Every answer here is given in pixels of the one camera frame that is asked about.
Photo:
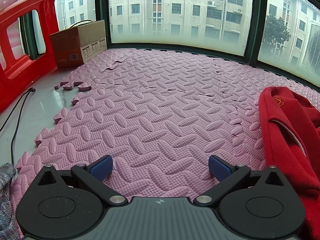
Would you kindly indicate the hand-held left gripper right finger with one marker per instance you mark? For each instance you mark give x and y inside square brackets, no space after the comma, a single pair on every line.
[220,167]

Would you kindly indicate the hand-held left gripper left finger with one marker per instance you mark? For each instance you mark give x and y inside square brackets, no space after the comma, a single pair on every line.
[101,167]

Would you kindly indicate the red sweater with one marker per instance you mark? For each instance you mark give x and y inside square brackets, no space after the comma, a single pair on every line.
[290,140]

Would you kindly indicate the pink foam puzzle mat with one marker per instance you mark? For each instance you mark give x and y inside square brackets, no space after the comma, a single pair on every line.
[160,110]

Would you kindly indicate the grey knit garment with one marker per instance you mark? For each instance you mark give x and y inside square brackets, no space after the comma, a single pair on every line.
[7,195]

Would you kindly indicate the brown cardboard box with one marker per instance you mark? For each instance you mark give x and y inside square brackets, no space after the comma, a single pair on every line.
[75,45]

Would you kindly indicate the red plastic chair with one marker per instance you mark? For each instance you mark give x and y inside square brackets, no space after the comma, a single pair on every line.
[22,62]

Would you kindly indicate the green tree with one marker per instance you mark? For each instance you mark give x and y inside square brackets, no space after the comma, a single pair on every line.
[275,33]

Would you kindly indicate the white louvred vent panel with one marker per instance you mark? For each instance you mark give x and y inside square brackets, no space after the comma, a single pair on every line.
[312,47]

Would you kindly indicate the beige apartment building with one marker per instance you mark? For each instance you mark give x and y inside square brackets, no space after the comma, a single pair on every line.
[175,7]

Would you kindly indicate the dark green window frame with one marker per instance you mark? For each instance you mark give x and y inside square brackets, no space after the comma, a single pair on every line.
[254,30]

